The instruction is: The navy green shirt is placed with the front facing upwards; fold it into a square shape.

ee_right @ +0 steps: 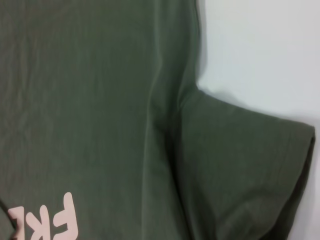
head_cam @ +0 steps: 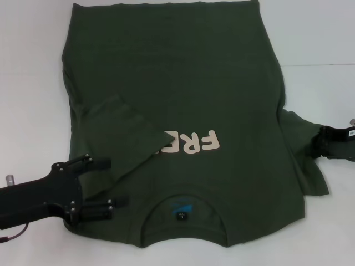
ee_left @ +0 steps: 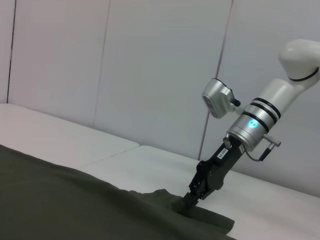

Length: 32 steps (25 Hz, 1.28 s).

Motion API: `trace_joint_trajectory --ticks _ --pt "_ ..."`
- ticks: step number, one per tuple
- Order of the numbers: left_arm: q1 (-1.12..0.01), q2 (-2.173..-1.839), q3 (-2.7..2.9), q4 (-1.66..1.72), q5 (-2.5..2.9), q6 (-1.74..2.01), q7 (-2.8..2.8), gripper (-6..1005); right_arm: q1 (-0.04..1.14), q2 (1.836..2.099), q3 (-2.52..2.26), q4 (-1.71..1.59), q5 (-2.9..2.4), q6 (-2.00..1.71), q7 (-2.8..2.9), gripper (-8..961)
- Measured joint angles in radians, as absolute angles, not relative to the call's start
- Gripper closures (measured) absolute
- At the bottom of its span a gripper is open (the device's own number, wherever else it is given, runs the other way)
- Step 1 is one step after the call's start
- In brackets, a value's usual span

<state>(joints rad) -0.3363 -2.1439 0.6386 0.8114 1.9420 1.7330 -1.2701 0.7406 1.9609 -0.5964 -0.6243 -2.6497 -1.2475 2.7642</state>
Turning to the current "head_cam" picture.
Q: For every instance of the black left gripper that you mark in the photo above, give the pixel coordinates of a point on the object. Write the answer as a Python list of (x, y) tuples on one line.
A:
[(41, 196)]

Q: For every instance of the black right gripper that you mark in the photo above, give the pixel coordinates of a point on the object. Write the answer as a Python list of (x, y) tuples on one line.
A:
[(341, 144)]

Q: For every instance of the dark green FREE t-shirt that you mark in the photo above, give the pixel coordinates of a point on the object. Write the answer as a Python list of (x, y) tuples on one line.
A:
[(172, 83)]

